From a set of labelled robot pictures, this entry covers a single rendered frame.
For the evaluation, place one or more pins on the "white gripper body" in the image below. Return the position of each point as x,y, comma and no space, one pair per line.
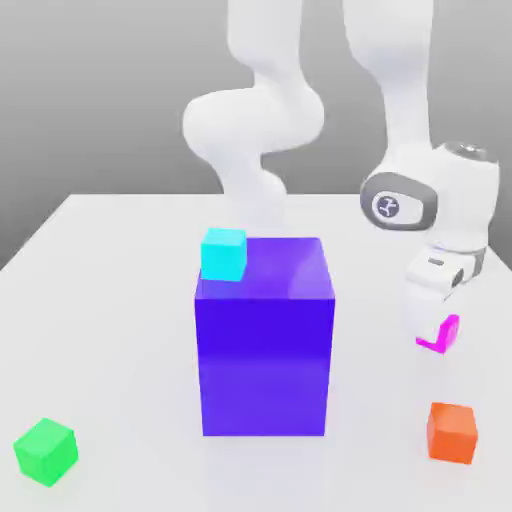
424,312

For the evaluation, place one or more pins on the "small magenta cube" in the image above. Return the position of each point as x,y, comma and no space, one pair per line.
448,332

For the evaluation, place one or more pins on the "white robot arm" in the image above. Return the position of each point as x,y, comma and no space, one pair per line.
256,120

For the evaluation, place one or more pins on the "small orange cube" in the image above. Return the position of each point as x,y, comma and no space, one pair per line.
452,434

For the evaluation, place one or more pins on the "small cyan cube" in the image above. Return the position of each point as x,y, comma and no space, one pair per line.
222,256

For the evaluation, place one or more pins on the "small green cube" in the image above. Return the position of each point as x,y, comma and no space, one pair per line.
46,452

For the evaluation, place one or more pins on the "large purple box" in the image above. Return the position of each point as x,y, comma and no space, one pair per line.
264,360

